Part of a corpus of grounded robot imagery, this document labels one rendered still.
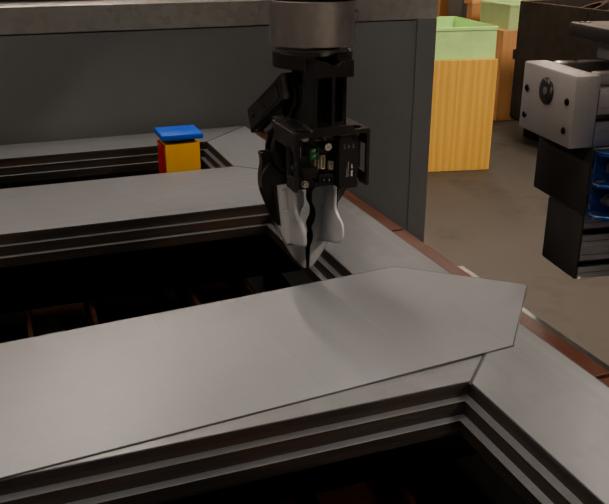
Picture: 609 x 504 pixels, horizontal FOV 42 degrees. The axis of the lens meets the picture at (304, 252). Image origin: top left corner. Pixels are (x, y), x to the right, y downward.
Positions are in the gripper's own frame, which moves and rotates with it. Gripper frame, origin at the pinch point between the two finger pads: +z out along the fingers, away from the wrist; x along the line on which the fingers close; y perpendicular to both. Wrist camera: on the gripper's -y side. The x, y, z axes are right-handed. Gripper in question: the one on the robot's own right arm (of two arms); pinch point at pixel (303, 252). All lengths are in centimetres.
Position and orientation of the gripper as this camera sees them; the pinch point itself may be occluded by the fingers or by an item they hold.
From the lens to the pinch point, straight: 79.5
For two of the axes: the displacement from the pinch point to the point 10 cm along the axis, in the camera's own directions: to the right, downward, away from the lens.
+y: 3.5, 3.4, -8.7
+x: 9.4, -1.3, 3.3
